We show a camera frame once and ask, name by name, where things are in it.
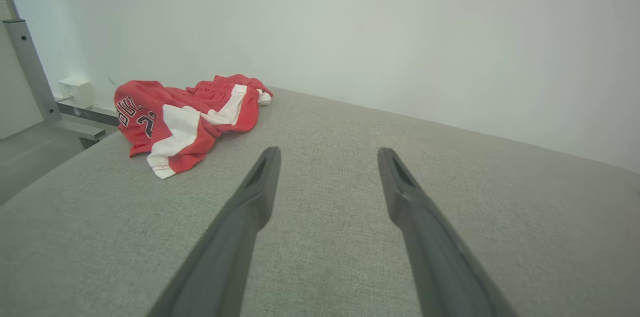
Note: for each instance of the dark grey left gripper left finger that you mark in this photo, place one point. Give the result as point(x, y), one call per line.
point(225, 257)

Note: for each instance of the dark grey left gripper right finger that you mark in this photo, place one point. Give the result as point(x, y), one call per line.
point(440, 257)

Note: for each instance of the red white printed basketball jersey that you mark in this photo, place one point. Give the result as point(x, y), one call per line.
point(170, 122)

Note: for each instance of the white wall socket box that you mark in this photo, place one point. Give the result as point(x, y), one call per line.
point(76, 92)

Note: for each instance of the grey metal frame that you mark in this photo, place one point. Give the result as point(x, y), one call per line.
point(32, 67)

